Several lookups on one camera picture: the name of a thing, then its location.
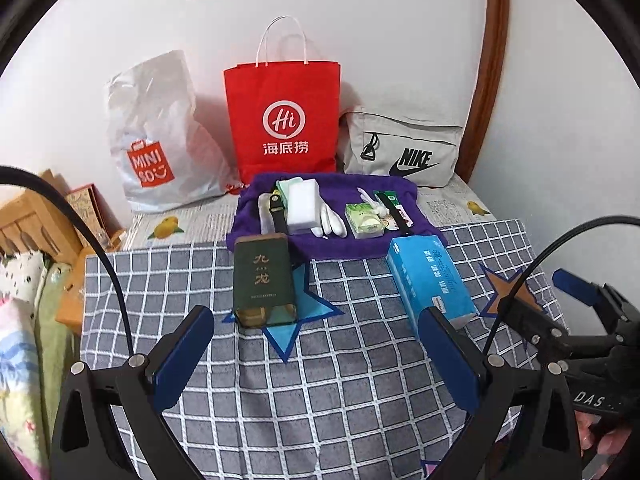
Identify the brown wooden board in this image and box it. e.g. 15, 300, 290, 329
54, 250, 96, 337

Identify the grey checked cloth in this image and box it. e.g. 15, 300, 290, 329
80, 218, 571, 480

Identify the blue star sticker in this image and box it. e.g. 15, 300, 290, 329
221, 260, 346, 365

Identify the grey waist bag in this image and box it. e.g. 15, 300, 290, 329
340, 106, 465, 190

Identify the person's right hand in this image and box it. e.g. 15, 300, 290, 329
575, 410, 640, 467

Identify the green tissue pack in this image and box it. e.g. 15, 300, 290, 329
345, 202, 387, 240

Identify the white sponge block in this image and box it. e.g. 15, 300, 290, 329
287, 179, 325, 235

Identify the white wrapper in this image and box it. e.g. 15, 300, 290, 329
356, 186, 390, 217

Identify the white glove with green cuff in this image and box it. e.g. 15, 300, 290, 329
275, 176, 350, 241

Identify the dark green box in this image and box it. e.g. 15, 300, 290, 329
232, 233, 300, 330

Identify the light green blanket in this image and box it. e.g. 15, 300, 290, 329
32, 262, 81, 376

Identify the purple towel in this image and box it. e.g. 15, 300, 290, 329
226, 172, 449, 261

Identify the white spotted cloth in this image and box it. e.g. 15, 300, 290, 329
0, 251, 46, 306

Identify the red paper shopping bag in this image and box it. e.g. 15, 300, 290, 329
223, 16, 342, 186

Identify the white plastic shopping bag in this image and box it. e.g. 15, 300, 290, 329
104, 50, 241, 213

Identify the brown wooden door frame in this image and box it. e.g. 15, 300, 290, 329
457, 0, 511, 184

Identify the blue tissue pack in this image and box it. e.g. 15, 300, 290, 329
385, 234, 479, 339

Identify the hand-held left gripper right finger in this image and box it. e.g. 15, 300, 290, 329
417, 306, 583, 480

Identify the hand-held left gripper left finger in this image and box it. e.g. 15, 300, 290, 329
50, 305, 216, 480

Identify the yellow and black strap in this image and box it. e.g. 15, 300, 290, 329
267, 184, 291, 236

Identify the floral blanket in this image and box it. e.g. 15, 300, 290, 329
0, 295, 51, 480

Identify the orange star sticker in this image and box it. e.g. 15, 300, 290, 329
480, 262, 544, 319

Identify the green and white sachet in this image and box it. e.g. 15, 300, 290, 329
375, 190, 407, 211

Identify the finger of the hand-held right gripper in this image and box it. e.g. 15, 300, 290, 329
551, 268, 640, 328
500, 297, 618, 358

